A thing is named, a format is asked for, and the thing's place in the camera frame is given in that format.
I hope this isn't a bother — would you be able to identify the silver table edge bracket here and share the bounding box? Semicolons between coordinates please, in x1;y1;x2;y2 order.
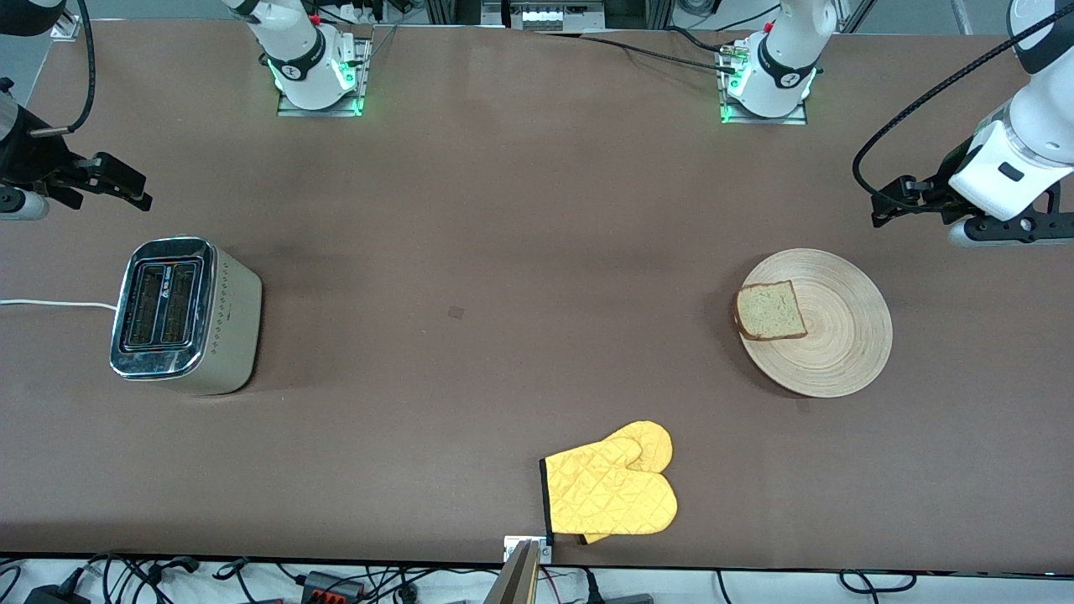
503;535;553;565

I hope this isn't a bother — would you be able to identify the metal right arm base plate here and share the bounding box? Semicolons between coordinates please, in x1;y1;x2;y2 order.
277;38;372;117

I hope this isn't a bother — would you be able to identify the brown bread slice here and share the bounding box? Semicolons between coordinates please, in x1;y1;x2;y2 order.
736;280;808;341

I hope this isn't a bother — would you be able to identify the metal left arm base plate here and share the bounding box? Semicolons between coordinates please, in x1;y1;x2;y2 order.
717;50;811;127

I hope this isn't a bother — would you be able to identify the black cable across table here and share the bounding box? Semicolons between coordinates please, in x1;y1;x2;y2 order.
537;29;739;75

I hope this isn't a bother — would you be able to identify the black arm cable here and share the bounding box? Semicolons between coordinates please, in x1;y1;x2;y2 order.
852;4;1074;211
29;0;97;137

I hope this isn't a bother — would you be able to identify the white power strip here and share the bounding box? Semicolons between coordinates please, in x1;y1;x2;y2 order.
508;0;607;33

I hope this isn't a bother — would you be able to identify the aluminium frame profile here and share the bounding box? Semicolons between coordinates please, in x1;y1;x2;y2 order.
426;0;504;26

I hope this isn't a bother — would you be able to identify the round wooden plate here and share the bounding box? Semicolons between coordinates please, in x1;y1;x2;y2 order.
741;248;894;398

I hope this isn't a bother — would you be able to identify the chrome two-slot toaster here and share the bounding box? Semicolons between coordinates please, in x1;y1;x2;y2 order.
109;237;263;396

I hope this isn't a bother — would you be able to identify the white toaster power cord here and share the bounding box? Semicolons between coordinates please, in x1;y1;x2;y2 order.
0;298;118;312

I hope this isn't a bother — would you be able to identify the beige camera mount post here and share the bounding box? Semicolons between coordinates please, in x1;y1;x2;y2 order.
484;541;542;604

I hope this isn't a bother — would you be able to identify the yellow quilted oven mitt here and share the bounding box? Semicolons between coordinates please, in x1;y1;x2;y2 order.
540;420;679;546

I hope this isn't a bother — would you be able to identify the black power adapter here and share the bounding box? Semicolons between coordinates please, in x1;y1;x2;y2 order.
23;583;93;604

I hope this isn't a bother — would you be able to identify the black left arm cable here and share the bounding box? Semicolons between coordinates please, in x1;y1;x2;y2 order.
852;4;1074;211

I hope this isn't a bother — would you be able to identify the black and orange connector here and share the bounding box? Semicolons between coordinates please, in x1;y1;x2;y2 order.
300;572;368;601

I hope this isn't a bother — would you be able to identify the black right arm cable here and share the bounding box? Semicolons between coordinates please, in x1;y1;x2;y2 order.
29;0;97;137

